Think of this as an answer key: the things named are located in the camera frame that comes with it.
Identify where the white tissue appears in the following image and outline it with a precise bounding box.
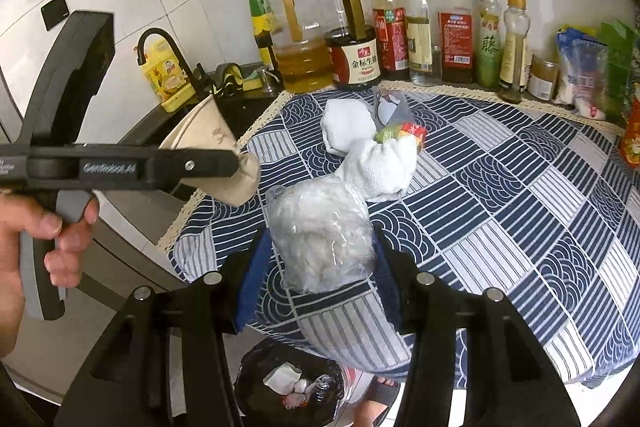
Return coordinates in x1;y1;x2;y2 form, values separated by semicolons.
266;174;376;294

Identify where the beige paper cup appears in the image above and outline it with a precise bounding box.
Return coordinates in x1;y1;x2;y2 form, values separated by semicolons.
160;95;260;207

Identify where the black lined trash bin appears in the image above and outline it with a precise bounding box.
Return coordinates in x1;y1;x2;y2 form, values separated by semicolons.
234;338;350;427

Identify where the black kitchen faucet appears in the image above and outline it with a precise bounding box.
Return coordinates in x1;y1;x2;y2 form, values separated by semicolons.
134;27;213;104

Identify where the person's left hand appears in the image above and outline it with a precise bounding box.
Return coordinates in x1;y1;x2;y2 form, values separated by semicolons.
1;191;99;357

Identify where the grey slipper on foot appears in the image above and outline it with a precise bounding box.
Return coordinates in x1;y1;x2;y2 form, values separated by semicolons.
371;376;399;388

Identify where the white crumpled towel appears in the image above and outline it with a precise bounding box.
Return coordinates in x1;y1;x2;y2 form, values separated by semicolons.
320;98;419;202

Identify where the colourful snack wrapper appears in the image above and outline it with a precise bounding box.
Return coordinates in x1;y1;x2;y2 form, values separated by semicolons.
374;122;427;153

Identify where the yellow dish soap pack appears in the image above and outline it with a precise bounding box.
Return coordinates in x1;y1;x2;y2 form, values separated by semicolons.
140;38;196;114

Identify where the blue white patterned tablecloth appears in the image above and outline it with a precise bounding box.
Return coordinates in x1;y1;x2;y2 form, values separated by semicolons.
158;88;639;385

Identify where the yellow green sponge cloth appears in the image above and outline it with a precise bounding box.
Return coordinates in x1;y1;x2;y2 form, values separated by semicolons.
212;63;264;98

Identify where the large cooking oil jug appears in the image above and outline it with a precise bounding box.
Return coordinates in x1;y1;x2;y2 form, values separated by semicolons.
271;0;333;94

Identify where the dark soy sauce jug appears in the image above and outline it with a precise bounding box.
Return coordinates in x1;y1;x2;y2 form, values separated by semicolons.
326;0;382;91

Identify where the small amber oil bottle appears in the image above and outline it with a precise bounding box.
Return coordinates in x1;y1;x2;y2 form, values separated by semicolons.
498;0;530;104

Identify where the yellow green tall bottle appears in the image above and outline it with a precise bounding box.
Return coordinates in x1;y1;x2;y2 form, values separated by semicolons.
248;0;282;81

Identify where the small glass jar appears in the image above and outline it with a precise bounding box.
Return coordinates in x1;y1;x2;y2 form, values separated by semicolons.
527;54;559;102

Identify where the red label sauce bottle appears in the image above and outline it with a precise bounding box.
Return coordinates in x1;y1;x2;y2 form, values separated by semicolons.
372;0;409;80

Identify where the clear vinegar bottle yellow cap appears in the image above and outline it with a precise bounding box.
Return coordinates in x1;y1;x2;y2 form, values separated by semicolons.
405;0;434;86

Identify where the green label oil bottle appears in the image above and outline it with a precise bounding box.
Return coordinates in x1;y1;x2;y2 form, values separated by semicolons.
476;0;501;90

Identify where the red label liquor bottle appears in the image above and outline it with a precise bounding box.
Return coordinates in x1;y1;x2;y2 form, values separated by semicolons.
438;0;474;84

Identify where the blue white plastic bag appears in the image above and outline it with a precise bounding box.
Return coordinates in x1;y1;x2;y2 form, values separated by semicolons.
553;27;608;120

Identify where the green plastic bag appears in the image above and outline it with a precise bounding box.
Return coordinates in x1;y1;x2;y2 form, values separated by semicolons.
599;20;638;128

